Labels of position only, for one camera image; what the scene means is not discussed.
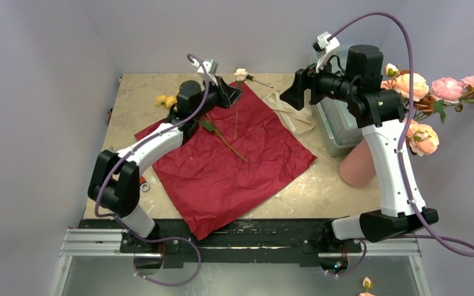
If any brown orange rose stem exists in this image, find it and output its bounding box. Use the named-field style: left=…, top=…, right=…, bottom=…
left=400, top=69, right=438, bottom=121

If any peach rose stem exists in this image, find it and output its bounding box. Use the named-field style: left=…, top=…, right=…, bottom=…
left=381, top=64, right=439, bottom=157

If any cream ribbon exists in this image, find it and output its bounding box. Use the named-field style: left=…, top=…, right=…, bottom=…
left=261, top=91, right=315, bottom=137

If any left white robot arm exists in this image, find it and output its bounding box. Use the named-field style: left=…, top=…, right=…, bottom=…
left=87, top=76, right=243, bottom=252

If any small pink flower bud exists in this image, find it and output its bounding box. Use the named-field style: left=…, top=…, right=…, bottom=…
left=359, top=277, right=374, bottom=296

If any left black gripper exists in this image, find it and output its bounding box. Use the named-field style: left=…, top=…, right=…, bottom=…
left=193, top=75, right=242, bottom=120

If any pink cylindrical vase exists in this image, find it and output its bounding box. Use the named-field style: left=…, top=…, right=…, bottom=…
left=339, top=139, right=376, bottom=188

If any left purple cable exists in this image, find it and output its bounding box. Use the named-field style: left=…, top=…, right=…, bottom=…
left=94, top=53, right=202, bottom=287

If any adjustable wrench with red handle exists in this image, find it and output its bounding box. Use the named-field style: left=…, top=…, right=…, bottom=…
left=139, top=176, right=150, bottom=192

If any aluminium rail frame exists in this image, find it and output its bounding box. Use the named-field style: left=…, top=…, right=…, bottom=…
left=52, top=171, right=432, bottom=296

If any flower bouquet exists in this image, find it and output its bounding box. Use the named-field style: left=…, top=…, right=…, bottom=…
left=152, top=85, right=316, bottom=239

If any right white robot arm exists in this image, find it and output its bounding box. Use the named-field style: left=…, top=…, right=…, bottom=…
left=280, top=45, right=439, bottom=251

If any yellow rose stem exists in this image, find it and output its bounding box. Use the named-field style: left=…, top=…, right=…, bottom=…
left=154, top=94, right=248, bottom=163

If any clear plastic storage box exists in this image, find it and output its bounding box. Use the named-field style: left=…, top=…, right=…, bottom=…
left=310, top=44, right=365, bottom=157

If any yellow black screwdriver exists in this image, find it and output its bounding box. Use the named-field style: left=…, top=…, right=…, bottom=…
left=246, top=74, right=273, bottom=89

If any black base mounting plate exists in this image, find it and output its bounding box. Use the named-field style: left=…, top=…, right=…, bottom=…
left=78, top=218, right=370, bottom=270

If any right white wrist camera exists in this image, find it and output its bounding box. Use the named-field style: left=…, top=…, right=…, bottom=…
left=313, top=31, right=340, bottom=73

